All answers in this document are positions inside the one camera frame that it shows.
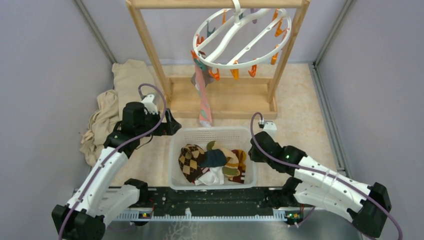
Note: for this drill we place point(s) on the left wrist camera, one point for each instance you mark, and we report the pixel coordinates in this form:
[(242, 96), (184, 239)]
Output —
[(150, 103)]

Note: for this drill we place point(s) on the white round clip hanger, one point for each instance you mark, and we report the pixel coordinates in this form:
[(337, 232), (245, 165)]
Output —
[(239, 38)]

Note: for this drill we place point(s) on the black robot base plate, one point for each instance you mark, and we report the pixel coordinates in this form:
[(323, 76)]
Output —
[(245, 202)]

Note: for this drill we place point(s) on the beige striped ribbed sock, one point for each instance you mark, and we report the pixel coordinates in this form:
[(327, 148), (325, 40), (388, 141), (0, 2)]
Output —
[(232, 163)]

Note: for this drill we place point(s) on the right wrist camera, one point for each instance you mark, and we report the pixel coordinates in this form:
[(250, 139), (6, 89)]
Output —
[(269, 127)]

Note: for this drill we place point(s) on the white sock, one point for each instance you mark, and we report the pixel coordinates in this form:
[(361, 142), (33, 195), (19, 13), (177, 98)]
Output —
[(211, 176)]

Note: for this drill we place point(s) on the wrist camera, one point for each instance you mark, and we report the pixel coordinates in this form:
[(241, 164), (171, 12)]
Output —
[(150, 103), (269, 127)]

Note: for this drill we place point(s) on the mustard yellow sock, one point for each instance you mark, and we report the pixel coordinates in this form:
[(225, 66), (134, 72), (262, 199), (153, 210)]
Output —
[(241, 156)]

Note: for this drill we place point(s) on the aluminium rail front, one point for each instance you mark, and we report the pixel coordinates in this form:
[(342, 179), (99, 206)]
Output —
[(291, 216)]

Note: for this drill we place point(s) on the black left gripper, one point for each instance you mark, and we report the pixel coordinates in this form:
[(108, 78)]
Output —
[(170, 127)]

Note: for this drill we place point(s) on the beige crumpled cloth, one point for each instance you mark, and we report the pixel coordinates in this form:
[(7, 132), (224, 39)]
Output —
[(126, 79)]

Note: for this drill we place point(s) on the dark blue sock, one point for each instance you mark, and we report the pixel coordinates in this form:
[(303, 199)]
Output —
[(214, 158)]

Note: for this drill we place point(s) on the argyle brown sock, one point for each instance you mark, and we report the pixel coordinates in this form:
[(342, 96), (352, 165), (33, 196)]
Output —
[(190, 160)]

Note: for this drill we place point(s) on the wooden hanger stand frame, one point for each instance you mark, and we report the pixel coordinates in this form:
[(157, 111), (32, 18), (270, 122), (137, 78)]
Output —
[(246, 83)]

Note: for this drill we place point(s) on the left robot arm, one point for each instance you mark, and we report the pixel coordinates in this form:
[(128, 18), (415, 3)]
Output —
[(99, 179)]

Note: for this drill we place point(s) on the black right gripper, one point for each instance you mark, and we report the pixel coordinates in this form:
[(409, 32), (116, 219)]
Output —
[(255, 158)]

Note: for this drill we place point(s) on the pink sock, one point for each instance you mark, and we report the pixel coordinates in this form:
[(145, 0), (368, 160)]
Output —
[(205, 115)]

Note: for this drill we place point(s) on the white perforated plastic basket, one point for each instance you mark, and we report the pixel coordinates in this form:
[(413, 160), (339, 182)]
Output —
[(230, 137)]

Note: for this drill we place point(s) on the orange clothes clip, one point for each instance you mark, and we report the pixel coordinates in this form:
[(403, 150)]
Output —
[(215, 75)]

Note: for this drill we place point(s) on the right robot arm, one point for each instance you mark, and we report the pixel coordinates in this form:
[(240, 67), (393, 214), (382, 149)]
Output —
[(311, 183)]

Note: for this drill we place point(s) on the yellow clothes clip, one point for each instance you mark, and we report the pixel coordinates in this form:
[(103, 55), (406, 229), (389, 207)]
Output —
[(235, 73)]

